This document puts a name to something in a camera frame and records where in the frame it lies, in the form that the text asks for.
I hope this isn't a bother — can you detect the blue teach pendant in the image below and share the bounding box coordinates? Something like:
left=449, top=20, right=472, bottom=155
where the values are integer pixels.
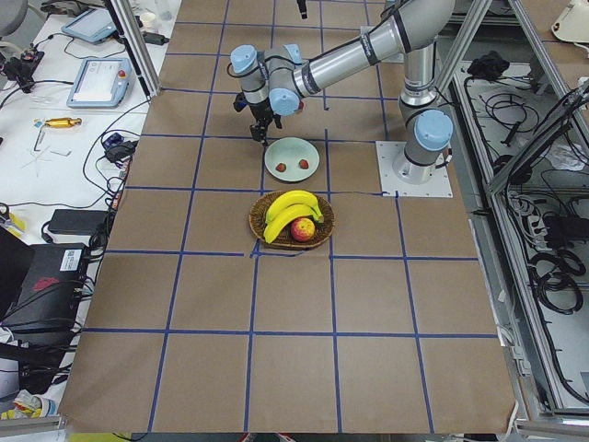
left=66, top=58, right=133, bottom=109
left=62, top=8, right=116, bottom=44

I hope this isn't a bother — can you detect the yellow handled tool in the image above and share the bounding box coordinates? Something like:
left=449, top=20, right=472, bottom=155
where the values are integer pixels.
left=43, top=117, right=83, bottom=129

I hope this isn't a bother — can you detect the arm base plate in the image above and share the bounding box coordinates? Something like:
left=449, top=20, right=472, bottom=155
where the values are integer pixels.
left=375, top=141, right=453, bottom=198

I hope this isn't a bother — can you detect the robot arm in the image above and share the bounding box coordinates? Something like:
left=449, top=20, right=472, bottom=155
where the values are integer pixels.
left=227, top=1, right=455, bottom=169

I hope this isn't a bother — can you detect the red yellow apple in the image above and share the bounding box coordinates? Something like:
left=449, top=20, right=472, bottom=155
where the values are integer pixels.
left=290, top=217, right=316, bottom=242

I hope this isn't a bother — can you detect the white cup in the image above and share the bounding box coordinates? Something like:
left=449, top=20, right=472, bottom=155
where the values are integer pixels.
left=139, top=11, right=158, bottom=33

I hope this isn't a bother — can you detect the black computer case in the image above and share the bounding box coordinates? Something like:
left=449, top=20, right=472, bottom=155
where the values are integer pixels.
left=1, top=229, right=88, bottom=334

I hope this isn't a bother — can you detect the black power brick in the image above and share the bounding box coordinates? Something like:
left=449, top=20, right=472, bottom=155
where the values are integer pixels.
left=47, top=209, right=107, bottom=236

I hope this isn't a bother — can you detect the aluminium frame post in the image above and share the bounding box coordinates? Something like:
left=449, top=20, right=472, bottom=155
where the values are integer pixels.
left=104, top=0, right=161, bottom=99

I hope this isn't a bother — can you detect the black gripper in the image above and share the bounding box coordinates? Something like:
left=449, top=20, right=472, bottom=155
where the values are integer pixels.
left=248, top=0, right=307, bottom=146

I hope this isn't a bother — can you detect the woven wicker basket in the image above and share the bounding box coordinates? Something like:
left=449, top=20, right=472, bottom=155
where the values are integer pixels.
left=248, top=191, right=335, bottom=250

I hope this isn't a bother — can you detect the yellow banana bunch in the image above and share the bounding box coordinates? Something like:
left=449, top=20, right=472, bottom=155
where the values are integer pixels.
left=263, top=190, right=324, bottom=243

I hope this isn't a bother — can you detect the light green plate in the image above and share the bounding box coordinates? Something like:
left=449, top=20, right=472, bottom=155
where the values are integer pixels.
left=264, top=137, right=320, bottom=182

